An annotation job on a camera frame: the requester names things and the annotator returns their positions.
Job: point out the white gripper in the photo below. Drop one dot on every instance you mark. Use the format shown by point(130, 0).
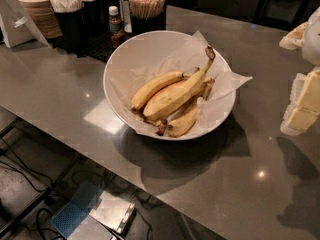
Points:
point(312, 42)

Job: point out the yellow banana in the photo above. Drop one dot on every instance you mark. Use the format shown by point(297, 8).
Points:
point(168, 102)
point(186, 118)
point(145, 92)

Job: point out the white bowl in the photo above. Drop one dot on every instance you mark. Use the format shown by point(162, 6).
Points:
point(130, 60)

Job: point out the dark appliance in background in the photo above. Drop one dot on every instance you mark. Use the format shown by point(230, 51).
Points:
point(280, 14)

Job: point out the black cup of wooden sticks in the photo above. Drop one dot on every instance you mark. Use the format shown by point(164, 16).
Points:
point(147, 15)

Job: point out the white paper liner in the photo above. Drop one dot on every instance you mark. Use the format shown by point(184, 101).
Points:
point(186, 55)

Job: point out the small brown sauce bottle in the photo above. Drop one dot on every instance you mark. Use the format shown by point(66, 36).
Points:
point(115, 27)

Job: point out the black rubber mat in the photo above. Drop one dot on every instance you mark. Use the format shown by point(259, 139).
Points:
point(99, 47)

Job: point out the black cup of napkins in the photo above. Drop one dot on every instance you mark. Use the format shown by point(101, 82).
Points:
point(94, 15)

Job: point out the black cup of wrapped straws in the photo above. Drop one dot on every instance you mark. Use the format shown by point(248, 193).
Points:
point(70, 17)

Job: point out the blue and silver box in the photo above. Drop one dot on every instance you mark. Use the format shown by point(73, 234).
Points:
point(94, 214)

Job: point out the stack of paper cups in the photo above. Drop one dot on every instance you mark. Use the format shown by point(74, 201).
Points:
point(43, 16)

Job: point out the white paper bag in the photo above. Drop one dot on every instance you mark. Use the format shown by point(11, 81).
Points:
point(17, 26)

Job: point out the black metal frame bar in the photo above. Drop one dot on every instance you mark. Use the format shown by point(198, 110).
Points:
point(11, 224)

